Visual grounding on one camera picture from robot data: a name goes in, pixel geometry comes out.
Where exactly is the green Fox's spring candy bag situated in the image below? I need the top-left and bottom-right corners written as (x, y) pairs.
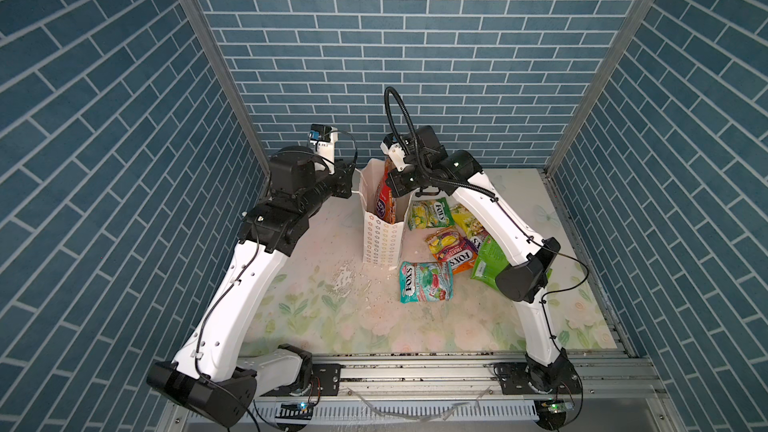
top-left (407, 198), bottom-right (455, 230)

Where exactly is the red snack packet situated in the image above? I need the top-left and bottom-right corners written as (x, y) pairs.
top-left (373, 158), bottom-right (397, 224)

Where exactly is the yellow snack packet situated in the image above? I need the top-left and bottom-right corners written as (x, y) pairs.
top-left (450, 204), bottom-right (485, 238)

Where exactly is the orange Fox's fruits candy bag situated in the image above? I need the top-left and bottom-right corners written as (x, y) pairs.
top-left (425, 227), bottom-right (477, 274)

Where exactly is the white patterned paper bag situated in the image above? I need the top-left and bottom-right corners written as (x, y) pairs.
top-left (359, 159), bottom-right (414, 268)

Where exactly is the green snack packet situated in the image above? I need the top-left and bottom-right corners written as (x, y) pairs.
top-left (471, 235), bottom-right (509, 291)

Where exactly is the teal snack packet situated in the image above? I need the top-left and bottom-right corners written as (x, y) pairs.
top-left (399, 262), bottom-right (454, 304)

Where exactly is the purple Fox's raspberry candy bag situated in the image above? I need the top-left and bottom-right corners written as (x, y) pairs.
top-left (469, 230), bottom-right (489, 251)

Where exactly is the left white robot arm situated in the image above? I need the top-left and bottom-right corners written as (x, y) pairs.
top-left (147, 146), bottom-right (356, 428)

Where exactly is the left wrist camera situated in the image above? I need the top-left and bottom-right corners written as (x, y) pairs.
top-left (308, 124), bottom-right (338, 175)

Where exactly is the white cable on rail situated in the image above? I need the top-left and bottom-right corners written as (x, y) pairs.
top-left (344, 385), bottom-right (492, 422)

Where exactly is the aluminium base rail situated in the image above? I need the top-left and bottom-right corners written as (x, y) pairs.
top-left (152, 355), bottom-right (688, 432)

